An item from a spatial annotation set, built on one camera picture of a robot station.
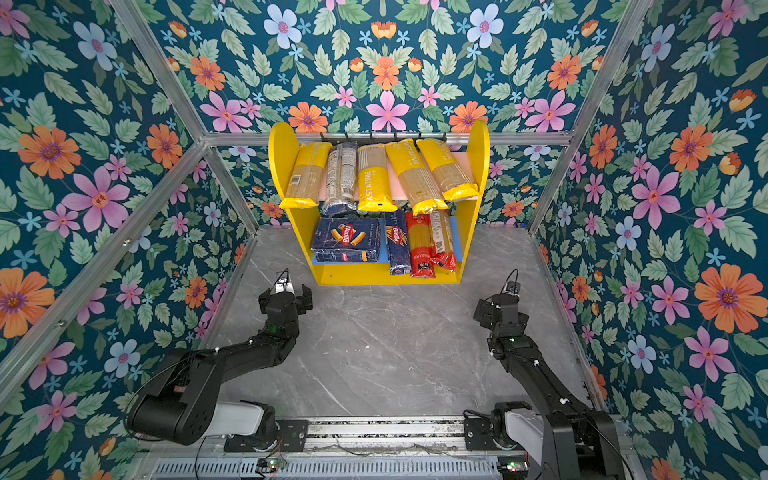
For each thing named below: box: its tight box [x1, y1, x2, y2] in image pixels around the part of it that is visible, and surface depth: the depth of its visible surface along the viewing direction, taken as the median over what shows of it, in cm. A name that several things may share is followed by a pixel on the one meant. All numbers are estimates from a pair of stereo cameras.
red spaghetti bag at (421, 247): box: [406, 211, 436, 279], surface depth 93 cm
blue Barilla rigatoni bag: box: [311, 217, 382, 263], surface depth 92 cm
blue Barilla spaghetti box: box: [385, 209, 412, 275], surface depth 93 cm
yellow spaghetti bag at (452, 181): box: [416, 138, 479, 201], surface depth 75 cm
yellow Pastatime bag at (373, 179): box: [357, 144, 398, 212], surface depth 73 cm
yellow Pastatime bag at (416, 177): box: [385, 139, 449, 215], surface depth 75 cm
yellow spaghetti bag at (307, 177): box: [279, 142, 333, 209], surface depth 74 cm
